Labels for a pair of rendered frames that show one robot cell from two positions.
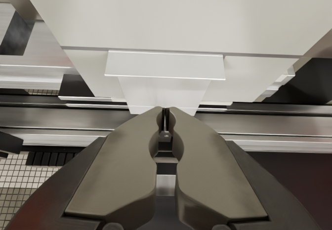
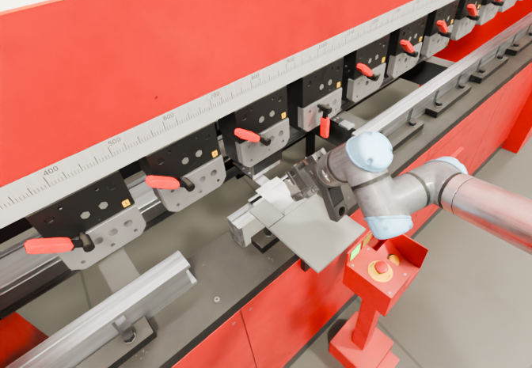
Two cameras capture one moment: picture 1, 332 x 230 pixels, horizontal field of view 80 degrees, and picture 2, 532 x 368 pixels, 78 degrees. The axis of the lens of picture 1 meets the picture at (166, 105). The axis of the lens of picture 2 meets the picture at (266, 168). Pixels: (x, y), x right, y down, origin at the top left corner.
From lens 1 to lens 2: 81 cm
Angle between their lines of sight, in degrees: 37
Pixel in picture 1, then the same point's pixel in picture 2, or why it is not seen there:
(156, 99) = (279, 190)
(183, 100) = (271, 195)
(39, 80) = not seen: hidden behind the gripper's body
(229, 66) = (278, 214)
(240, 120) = not seen: hidden behind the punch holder
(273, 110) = (161, 216)
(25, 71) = not seen: hidden behind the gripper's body
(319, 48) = (203, 256)
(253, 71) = (271, 217)
